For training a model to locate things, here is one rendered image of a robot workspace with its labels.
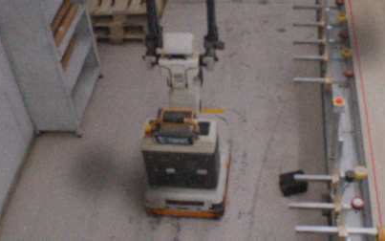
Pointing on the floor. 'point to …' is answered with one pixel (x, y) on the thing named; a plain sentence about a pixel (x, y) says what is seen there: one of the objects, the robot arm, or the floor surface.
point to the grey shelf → (42, 107)
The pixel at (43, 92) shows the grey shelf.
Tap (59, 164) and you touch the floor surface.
